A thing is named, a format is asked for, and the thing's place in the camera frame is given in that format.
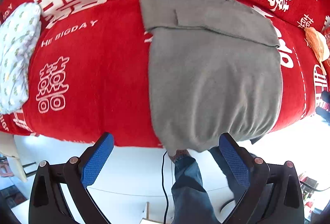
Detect grey knit sweater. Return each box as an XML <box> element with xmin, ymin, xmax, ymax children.
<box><xmin>140</xmin><ymin>0</ymin><xmax>283</xmax><ymax>154</ymax></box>

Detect orange cloth item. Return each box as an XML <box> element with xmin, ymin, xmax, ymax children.
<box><xmin>304</xmin><ymin>27</ymin><xmax>329</xmax><ymax>75</ymax></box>

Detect person's legs in jeans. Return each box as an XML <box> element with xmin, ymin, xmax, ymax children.
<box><xmin>168</xmin><ymin>137</ymin><xmax>245</xmax><ymax>223</ymax></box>

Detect red blanket with white characters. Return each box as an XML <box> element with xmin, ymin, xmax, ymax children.
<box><xmin>1</xmin><ymin>0</ymin><xmax>329</xmax><ymax>148</ymax></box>

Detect white floral pillow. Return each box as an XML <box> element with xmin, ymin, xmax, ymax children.
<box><xmin>1</xmin><ymin>2</ymin><xmax>41</xmax><ymax>114</ymax></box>

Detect black cable on floor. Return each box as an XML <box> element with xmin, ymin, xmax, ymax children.
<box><xmin>160</xmin><ymin>150</ymin><xmax>170</xmax><ymax>224</ymax></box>

